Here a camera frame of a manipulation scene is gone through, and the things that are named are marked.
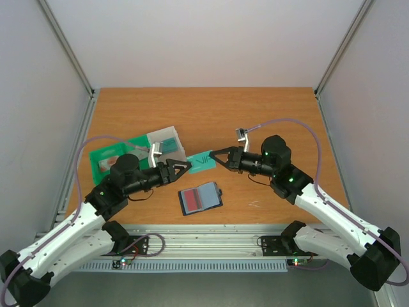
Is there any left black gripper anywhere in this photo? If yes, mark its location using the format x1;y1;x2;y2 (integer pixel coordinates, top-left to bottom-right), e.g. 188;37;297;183
125;159;192;196

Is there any teal VIP card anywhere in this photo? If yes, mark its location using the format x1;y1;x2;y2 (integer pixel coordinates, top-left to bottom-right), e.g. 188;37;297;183
187;150;216;174

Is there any dark blue card holder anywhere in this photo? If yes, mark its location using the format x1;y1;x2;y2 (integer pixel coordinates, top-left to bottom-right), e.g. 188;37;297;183
178;182;223;216

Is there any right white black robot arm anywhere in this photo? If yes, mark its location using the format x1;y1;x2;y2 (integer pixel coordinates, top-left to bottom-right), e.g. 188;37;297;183
210;135;403;291

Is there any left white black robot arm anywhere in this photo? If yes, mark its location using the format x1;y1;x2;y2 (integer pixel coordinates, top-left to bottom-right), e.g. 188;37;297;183
1;153;192;306

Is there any teal card in white tray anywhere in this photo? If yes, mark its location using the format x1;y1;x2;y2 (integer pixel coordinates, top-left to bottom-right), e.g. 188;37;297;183
162;138;179;154

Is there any red card in holder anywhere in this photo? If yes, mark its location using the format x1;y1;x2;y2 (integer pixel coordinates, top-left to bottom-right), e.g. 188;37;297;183
181;188;203;214

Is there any grey card in tray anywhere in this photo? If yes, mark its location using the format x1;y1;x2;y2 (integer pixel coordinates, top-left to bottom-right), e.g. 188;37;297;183
128;148;149;161

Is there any red white card in tray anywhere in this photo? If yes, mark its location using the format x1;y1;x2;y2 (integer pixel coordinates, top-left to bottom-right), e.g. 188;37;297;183
98;155;119;173

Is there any white plastic tray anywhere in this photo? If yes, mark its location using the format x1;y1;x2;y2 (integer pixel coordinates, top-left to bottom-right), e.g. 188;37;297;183
146;126;187;162

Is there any green plastic tray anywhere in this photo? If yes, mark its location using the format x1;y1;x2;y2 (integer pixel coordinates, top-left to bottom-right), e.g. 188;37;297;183
89;143;149;185

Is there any left small circuit board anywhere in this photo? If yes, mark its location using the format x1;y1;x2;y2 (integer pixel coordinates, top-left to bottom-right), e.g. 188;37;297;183
111;258;133;270

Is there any small circuit board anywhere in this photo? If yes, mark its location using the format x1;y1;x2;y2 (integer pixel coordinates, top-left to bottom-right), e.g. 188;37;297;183
287;258;311;267
111;258;133;270

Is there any right small circuit board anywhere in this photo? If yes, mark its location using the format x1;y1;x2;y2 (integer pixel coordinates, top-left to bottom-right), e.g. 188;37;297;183
287;258;311;267

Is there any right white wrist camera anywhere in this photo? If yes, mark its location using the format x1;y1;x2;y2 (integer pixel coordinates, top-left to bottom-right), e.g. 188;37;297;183
236;128;250;152

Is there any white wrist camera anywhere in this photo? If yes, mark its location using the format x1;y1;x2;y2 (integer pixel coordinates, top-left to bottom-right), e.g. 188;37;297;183
148;142;163;168
236;128;250;152

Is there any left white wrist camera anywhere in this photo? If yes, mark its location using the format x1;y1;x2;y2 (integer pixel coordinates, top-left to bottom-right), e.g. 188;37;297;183
148;142;163;168

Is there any aluminium front rail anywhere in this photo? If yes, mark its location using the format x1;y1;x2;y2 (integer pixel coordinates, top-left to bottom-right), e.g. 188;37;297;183
30;223;381;260

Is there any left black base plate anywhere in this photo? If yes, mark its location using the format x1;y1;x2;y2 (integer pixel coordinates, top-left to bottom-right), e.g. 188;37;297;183
107;235;149;256

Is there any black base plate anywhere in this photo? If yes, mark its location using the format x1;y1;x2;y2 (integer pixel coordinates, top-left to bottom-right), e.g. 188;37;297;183
256;235;288;256
107;235;149;256

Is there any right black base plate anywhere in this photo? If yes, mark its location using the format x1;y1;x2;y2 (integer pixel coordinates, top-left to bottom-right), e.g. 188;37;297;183
256;235;288;256

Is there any grey slotted cable duct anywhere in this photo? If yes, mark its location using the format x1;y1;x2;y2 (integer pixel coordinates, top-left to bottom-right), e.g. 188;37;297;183
78;259;288;274

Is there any left aluminium frame post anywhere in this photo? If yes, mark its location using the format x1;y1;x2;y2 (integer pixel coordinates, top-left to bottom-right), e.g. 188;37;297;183
36;0;95;97

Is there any aluminium frame post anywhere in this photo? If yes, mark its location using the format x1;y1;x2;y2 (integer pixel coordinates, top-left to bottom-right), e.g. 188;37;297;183
314;0;375;100
36;0;95;97

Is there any right aluminium frame post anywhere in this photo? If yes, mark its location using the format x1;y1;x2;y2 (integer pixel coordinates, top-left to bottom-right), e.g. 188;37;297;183
314;0;375;100

